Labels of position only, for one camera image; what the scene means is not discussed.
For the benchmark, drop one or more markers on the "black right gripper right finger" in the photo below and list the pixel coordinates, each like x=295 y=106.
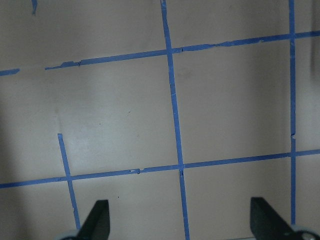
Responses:
x=266 y=224

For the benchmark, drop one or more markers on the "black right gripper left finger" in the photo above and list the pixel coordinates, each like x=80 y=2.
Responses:
x=97 y=224

